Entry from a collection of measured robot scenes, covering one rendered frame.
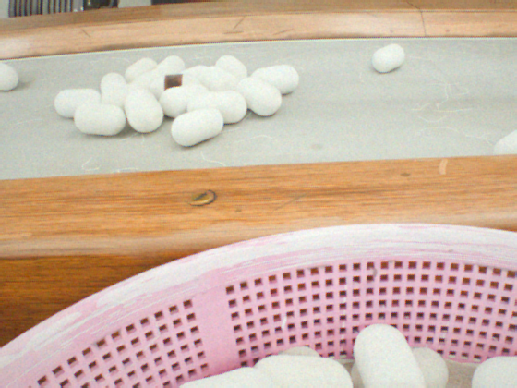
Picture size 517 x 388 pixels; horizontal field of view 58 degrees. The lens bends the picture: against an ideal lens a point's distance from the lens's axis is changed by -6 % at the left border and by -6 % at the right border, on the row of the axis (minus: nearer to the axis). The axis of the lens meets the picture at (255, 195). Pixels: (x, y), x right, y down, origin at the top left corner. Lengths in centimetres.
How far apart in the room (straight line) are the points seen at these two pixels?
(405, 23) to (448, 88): 16
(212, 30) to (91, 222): 35
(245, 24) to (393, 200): 36
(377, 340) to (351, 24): 40
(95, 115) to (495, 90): 28
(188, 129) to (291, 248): 14
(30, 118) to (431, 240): 29
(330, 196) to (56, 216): 10
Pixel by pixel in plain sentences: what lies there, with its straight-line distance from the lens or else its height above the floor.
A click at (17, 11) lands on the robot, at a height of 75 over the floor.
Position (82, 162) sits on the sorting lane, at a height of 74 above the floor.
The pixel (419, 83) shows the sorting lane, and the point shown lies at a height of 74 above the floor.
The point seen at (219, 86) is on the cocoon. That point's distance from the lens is 33.
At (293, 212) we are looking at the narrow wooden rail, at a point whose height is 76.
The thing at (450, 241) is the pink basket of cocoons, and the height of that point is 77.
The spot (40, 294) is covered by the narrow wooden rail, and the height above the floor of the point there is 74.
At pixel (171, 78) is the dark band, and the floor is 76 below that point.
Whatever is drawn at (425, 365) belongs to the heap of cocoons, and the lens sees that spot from 17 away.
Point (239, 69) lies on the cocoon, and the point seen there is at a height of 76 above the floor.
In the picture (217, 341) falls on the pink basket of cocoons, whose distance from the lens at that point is 16.
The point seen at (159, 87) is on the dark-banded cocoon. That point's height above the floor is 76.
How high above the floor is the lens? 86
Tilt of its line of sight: 32 degrees down
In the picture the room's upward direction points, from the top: 2 degrees counter-clockwise
